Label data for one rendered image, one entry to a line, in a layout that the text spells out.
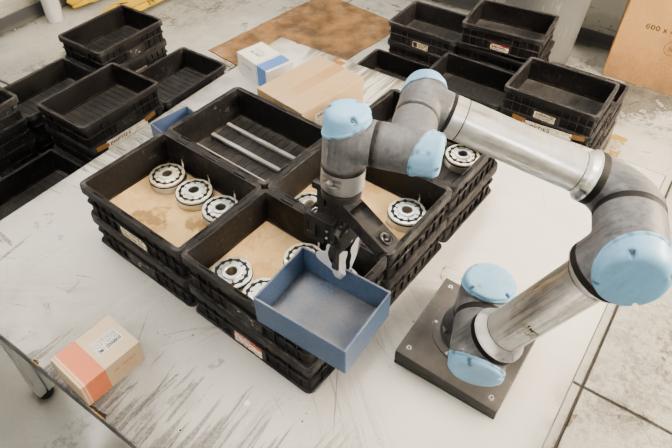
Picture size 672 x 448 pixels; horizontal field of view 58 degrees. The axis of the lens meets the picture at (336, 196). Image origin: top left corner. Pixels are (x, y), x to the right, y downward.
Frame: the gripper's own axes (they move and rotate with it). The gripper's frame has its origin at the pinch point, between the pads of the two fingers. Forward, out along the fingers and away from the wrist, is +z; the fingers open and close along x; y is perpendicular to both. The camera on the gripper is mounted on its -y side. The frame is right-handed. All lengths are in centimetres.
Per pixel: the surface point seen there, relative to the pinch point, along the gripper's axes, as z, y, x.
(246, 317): 26.9, 23.3, 3.5
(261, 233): 27, 40, -20
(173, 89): 65, 168, -100
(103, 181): 21, 82, -4
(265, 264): 27.8, 31.7, -12.6
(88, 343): 37, 53, 27
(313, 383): 39.2, 5.3, 1.0
